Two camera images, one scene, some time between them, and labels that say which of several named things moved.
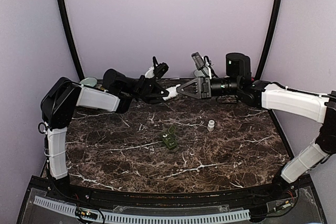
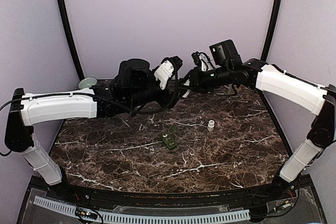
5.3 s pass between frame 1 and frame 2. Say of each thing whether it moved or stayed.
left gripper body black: moved
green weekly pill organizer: stayed
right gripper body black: moved
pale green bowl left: stayed
